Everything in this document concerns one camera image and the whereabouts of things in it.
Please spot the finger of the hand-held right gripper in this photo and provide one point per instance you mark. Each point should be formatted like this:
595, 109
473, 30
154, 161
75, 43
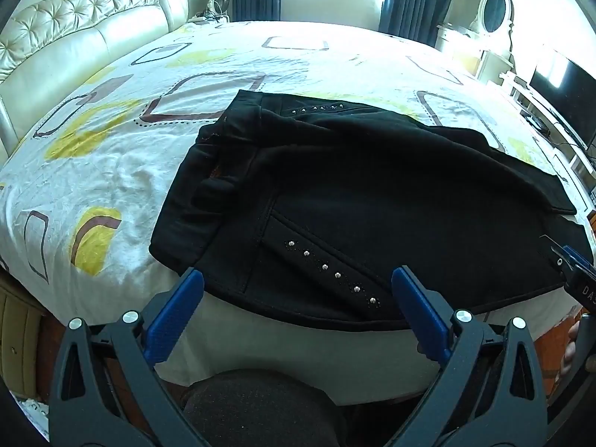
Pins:
572, 256

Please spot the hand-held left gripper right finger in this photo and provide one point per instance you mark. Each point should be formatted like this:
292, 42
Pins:
414, 309

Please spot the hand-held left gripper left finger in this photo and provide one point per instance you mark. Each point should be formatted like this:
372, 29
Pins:
177, 309

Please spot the black studded pants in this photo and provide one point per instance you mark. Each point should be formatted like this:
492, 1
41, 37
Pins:
372, 195

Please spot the person's right hand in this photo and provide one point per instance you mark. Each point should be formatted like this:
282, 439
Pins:
573, 349

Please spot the person's dark grey trouser leg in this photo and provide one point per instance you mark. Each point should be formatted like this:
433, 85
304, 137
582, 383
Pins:
260, 409

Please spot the black television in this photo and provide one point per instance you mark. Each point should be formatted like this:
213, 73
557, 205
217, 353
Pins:
570, 98

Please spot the white television stand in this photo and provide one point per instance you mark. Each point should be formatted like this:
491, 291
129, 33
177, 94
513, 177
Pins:
526, 98

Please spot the white patterned bed sheet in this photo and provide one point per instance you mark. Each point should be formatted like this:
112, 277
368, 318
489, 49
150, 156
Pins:
116, 149

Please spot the white dressing table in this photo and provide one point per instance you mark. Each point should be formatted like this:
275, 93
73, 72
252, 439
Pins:
470, 51

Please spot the white oval vanity mirror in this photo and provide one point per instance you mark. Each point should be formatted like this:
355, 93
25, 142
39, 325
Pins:
493, 9

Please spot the cream tufted leather headboard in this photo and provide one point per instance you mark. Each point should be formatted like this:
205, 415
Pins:
70, 42

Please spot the white fan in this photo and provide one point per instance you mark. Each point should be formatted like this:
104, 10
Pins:
219, 2

